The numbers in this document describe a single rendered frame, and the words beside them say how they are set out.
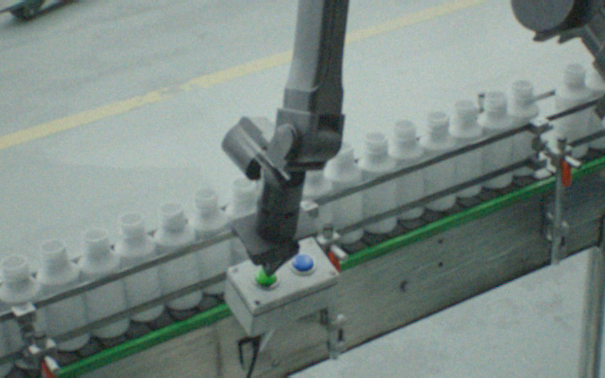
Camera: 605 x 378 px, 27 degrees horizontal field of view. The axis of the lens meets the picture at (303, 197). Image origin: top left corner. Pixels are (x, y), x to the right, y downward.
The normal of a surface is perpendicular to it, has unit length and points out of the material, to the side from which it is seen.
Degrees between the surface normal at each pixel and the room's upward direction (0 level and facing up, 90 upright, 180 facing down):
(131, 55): 0
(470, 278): 90
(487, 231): 90
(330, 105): 82
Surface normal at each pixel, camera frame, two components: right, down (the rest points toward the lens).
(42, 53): -0.06, -0.86
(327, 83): 0.73, 0.18
